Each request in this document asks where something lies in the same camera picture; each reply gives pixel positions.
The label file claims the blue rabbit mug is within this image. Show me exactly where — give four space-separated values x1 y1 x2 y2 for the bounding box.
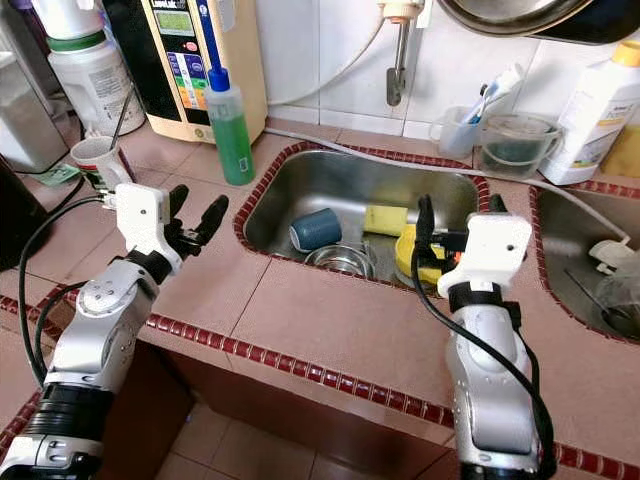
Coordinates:
288 207 343 253

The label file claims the clear plastic container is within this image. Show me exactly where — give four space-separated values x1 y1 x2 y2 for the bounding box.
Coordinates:
475 112 564 181

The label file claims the clear toothbrush cup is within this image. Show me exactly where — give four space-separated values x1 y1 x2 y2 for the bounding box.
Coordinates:
430 105 486 159

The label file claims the flat yellow sponge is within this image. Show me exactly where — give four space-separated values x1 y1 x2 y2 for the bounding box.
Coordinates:
362 204 411 238

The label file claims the beige tap wall fitting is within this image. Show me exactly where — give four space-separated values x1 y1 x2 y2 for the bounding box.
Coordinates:
380 0 433 23

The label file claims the large white plastic bottle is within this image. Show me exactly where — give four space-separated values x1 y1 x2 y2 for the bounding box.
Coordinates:
32 0 136 139

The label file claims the chrome wall tap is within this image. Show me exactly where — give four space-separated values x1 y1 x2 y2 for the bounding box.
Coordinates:
385 20 413 107

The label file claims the yellow plastic bowl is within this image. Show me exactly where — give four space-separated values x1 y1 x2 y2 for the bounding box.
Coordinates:
395 223 446 287

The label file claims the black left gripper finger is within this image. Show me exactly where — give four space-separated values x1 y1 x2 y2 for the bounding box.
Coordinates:
166 184 194 234
196 194 231 249

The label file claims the steel plate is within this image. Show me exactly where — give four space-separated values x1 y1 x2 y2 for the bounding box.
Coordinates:
303 243 376 278

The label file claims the metal spoon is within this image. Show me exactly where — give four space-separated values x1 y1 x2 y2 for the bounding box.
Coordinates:
112 84 141 151

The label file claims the tall yellow sponge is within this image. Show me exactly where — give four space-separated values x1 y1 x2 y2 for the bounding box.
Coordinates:
600 125 640 181

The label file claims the white curved hose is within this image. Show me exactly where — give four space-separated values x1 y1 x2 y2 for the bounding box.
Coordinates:
265 10 396 109

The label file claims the black hanging tray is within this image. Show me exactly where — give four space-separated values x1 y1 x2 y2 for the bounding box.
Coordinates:
535 0 640 46

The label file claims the green liquid bottle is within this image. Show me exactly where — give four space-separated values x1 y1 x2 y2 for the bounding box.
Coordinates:
205 65 256 187

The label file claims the white detergent bottle yellow cap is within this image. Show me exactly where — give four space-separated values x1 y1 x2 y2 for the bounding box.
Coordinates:
540 40 640 187

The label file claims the grey lidded container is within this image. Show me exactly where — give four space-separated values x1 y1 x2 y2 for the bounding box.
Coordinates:
0 52 73 173

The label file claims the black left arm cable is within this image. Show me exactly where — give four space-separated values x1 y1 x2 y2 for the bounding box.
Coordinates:
18 195 121 391

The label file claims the clear plastic bag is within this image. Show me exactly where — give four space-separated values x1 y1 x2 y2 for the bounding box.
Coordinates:
590 265 640 336

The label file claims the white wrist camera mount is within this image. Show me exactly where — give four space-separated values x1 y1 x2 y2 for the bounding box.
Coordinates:
435 212 533 301
112 183 183 263

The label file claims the green paper slip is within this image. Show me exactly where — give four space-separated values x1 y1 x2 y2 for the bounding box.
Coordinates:
43 163 83 187

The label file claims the beige water ioniser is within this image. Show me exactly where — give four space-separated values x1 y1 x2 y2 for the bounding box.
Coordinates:
100 0 269 144

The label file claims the hanging steel pan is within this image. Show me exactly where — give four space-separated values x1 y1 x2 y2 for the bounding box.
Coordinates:
435 0 586 38

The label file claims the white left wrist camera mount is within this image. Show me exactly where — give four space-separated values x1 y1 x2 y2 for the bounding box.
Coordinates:
112 183 183 263

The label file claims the brown base cabinet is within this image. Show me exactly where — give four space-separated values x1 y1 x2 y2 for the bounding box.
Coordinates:
120 340 461 480

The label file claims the white printed mug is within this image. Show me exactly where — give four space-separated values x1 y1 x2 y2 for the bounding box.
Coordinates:
70 136 133 193

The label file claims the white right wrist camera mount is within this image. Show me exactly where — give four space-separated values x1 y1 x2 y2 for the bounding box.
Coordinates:
435 212 533 301

